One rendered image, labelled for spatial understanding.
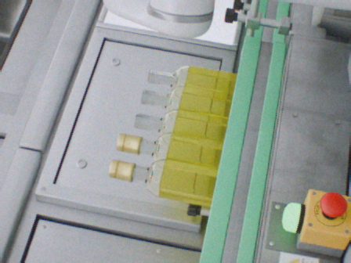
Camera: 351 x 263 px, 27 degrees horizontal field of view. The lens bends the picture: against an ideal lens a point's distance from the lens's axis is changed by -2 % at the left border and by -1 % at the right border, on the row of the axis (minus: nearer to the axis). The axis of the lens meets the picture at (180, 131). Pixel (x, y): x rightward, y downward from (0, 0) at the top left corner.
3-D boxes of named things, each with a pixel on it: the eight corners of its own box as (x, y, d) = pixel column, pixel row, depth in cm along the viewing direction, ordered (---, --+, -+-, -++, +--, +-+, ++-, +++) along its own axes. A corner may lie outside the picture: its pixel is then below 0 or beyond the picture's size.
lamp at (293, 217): (301, 213, 113) (282, 210, 114) (306, 199, 110) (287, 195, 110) (298, 239, 111) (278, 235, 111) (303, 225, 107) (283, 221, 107)
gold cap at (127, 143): (138, 155, 137) (114, 150, 138) (140, 155, 141) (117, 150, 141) (141, 136, 137) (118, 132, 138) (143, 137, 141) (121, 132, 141)
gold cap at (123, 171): (131, 185, 135) (107, 181, 136) (135, 176, 138) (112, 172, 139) (132, 168, 134) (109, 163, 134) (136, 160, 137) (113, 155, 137)
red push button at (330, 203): (317, 199, 109) (322, 187, 106) (344, 204, 108) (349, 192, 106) (315, 222, 106) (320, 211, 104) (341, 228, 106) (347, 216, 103)
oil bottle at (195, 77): (276, 97, 152) (174, 78, 153) (280, 80, 147) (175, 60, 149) (273, 119, 148) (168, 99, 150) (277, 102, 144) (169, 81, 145)
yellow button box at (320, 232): (347, 219, 114) (300, 210, 115) (358, 195, 108) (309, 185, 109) (343, 259, 110) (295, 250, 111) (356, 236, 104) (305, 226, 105)
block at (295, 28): (317, 58, 146) (283, 52, 147) (327, 25, 139) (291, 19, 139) (316, 71, 144) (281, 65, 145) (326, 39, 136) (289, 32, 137)
